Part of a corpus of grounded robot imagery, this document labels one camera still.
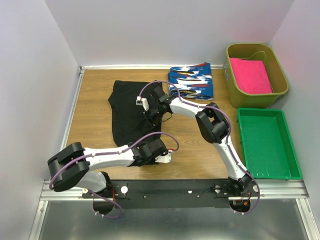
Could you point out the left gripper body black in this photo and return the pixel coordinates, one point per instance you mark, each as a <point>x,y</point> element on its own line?
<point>151,161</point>

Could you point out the blue white red patterned pants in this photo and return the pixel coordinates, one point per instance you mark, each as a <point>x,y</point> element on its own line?
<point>193,82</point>

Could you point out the pink folded cloth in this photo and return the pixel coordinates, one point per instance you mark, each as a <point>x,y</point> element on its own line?
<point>251,76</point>

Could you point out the green plastic tray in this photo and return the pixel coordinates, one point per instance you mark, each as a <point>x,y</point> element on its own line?
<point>267,146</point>

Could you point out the olive green plastic bin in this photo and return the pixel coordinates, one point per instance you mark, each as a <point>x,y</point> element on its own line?
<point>254,51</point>

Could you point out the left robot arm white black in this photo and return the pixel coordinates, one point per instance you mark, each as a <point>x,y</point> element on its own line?
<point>76,166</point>

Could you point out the black garment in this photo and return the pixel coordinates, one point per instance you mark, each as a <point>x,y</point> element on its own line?
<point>131,133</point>

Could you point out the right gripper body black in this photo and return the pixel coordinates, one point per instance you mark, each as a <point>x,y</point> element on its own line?
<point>153,115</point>

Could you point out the aluminium frame rail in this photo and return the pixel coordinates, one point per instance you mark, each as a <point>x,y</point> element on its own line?
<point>280,215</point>

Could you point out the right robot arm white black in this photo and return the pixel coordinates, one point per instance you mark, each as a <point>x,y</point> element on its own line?
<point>214,126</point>

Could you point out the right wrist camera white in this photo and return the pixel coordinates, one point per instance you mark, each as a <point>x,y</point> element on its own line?
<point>140,101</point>

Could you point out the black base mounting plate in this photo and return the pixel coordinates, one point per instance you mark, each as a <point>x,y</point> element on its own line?
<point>172,194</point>

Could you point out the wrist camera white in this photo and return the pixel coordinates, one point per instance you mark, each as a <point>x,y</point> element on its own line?
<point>140,101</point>
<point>164,159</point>

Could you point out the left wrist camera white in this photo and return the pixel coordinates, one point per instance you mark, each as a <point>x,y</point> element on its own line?
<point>164,159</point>

